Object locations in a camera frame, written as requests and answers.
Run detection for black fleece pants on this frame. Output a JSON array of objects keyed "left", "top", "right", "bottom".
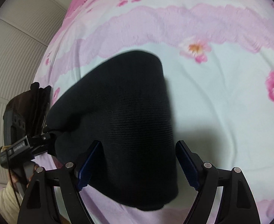
[{"left": 46, "top": 51, "right": 178, "bottom": 211}]

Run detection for cream sweater sleeve forearm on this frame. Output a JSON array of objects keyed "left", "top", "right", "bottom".
[{"left": 0, "top": 183, "right": 22, "bottom": 224}]

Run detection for person's left hand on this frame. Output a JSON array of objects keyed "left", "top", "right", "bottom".
[{"left": 10, "top": 161, "right": 39, "bottom": 190}]

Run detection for brown and black folded clothes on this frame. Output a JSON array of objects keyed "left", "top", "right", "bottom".
[{"left": 3, "top": 82, "right": 52, "bottom": 136}]

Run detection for white louvered wardrobe doors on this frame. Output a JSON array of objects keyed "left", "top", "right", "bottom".
[{"left": 0, "top": 0, "right": 66, "bottom": 186}]

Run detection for pink floral bed quilt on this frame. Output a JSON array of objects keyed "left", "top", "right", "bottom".
[{"left": 34, "top": 0, "right": 274, "bottom": 223}]

